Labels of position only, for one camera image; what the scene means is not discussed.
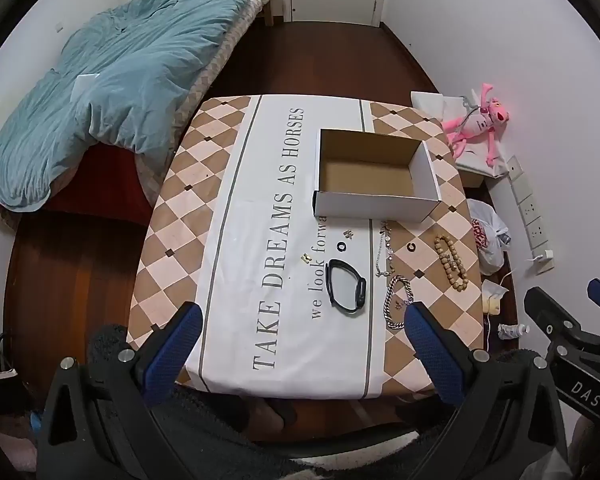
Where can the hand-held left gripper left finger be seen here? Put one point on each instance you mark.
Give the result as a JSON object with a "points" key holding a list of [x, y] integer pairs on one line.
{"points": [[182, 345]]}

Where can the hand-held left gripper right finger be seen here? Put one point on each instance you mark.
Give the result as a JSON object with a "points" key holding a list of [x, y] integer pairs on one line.
{"points": [[430, 355]]}

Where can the black smart band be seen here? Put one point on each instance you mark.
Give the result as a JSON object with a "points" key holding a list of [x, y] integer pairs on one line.
{"points": [[358, 295]]}

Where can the white cardboard box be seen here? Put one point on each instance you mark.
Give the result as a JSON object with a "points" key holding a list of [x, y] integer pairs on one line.
{"points": [[375, 208]]}

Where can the small white bottle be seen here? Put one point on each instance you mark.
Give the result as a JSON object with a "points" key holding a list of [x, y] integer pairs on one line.
{"points": [[512, 331]]}

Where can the yellow tissue pack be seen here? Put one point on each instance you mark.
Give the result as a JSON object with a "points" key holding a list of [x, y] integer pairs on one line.
{"points": [[492, 302]]}

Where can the white charger plug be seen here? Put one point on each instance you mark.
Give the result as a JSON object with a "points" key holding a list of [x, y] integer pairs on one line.
{"points": [[542, 255]]}

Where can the white plastic bag red print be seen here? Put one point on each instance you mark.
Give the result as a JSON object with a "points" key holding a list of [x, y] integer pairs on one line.
{"points": [[490, 255]]}

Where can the black fuzzy clothing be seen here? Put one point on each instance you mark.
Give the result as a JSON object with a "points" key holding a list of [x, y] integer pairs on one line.
{"points": [[220, 435]]}

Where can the checkered printed tablecloth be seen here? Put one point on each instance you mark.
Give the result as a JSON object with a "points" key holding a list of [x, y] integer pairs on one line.
{"points": [[260, 210]]}

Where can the pink cloth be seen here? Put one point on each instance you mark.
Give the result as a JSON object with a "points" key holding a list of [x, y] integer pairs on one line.
{"points": [[15, 455]]}

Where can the pink plush toy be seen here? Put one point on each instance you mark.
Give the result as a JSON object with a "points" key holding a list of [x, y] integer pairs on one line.
{"points": [[475, 122]]}

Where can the blue quilt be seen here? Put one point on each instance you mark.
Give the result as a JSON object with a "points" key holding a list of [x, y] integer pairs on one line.
{"points": [[130, 60]]}

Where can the white wall power strip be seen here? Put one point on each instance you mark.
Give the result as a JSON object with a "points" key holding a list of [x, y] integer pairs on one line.
{"points": [[530, 210]]}

